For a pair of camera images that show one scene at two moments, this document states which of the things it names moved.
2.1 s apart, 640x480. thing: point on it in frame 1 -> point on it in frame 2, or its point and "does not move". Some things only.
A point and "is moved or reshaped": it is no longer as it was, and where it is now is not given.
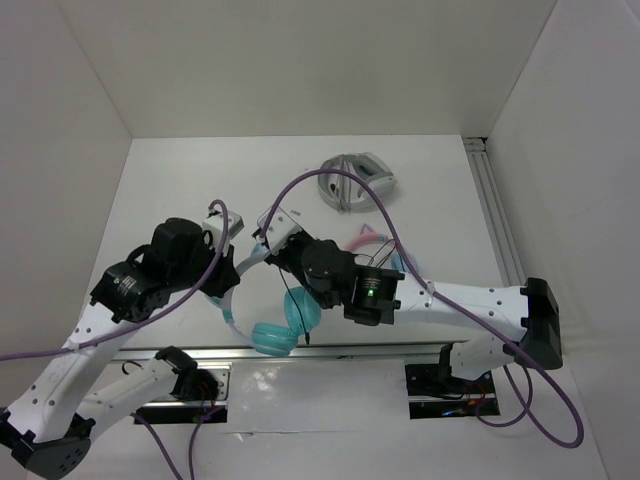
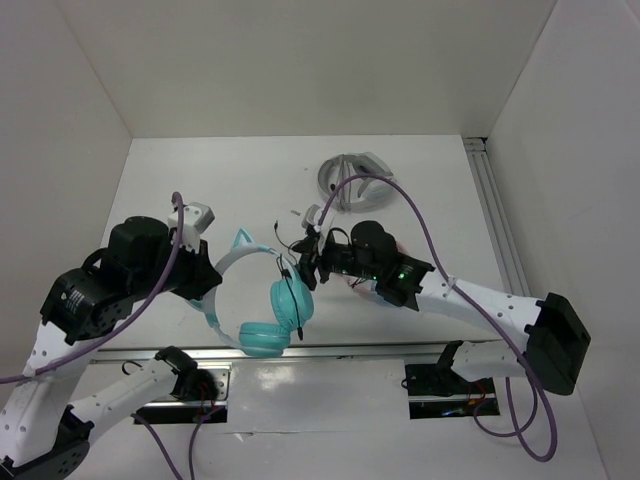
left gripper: x=226 y=275 -> x=204 y=274
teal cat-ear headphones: x=301 y=317 is moved or reshaped
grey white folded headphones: x=344 y=194 does not move
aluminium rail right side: x=486 y=189 does not move
